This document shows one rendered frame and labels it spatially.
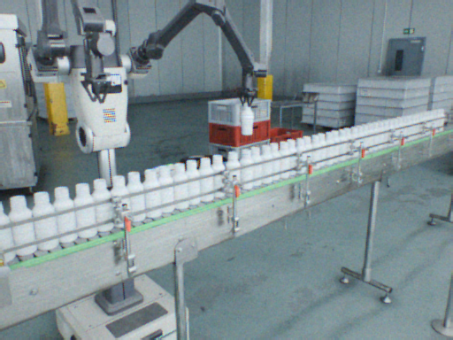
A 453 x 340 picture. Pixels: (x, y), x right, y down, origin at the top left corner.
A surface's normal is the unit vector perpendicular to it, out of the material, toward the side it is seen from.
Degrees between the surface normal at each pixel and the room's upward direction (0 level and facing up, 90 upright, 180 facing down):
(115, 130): 90
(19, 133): 90
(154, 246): 90
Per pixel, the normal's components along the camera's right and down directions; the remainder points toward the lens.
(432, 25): -0.75, 0.18
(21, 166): 0.42, 0.17
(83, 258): 0.66, 0.20
